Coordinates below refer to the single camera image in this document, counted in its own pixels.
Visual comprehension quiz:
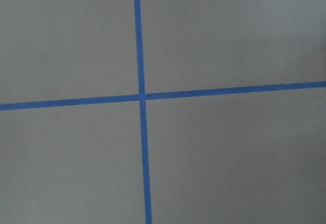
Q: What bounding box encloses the long blue tape strip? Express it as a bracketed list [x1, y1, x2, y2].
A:
[134, 0, 152, 223]

